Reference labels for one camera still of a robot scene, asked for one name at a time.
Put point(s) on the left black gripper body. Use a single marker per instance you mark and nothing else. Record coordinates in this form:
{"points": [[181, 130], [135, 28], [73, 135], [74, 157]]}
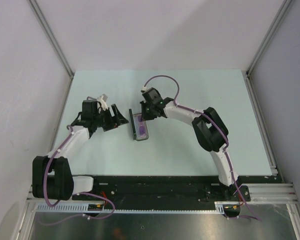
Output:
{"points": [[106, 121]]}

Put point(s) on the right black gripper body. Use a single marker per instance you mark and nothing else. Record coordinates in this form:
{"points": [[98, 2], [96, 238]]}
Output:
{"points": [[148, 113]]}

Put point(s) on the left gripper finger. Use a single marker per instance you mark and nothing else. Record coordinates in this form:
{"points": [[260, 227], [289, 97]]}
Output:
{"points": [[120, 120], [115, 110]]}

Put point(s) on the black glasses case beige lining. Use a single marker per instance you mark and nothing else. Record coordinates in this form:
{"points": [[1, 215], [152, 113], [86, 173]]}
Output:
{"points": [[131, 115]]}

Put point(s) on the pink frame purple sunglasses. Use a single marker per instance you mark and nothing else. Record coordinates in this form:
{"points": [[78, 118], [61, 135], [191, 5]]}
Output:
{"points": [[140, 127]]}

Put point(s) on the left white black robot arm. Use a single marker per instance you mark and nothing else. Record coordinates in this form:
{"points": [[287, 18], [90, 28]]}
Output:
{"points": [[52, 177]]}

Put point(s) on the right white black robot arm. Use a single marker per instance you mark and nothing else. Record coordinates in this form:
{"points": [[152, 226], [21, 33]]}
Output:
{"points": [[210, 131]]}

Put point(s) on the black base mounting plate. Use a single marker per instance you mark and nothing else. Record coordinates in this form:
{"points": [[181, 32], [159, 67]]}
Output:
{"points": [[155, 191]]}

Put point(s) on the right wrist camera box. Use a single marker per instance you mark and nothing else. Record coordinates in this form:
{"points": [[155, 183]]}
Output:
{"points": [[146, 90]]}

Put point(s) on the grey slotted cable duct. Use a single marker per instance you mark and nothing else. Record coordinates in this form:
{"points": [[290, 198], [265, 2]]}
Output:
{"points": [[184, 208]]}

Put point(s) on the left aluminium frame post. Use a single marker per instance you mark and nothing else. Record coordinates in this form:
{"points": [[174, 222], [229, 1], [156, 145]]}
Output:
{"points": [[38, 13]]}

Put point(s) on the aluminium frame post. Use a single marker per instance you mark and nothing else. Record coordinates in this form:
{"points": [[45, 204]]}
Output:
{"points": [[270, 34], [38, 13]]}

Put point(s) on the aluminium extrusion rail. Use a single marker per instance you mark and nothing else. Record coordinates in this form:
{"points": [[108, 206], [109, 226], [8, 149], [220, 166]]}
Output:
{"points": [[272, 193]]}

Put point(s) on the right aluminium frame post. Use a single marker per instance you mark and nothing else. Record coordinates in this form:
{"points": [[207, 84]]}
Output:
{"points": [[270, 34]]}

